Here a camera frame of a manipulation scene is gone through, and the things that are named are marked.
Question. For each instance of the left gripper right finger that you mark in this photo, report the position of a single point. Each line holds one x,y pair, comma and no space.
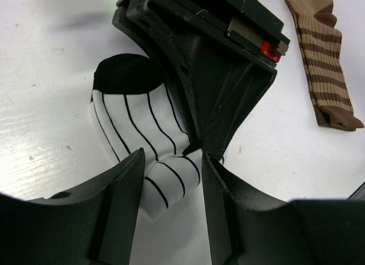
248,226

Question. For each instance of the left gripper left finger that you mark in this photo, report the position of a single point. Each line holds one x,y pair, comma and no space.
92,223

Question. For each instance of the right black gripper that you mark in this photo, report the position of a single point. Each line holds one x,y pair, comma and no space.
216,84

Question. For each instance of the white black striped sock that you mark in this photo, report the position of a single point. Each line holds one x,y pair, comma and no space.
132,109

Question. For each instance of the brown striped sock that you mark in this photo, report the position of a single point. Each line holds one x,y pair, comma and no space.
320,45

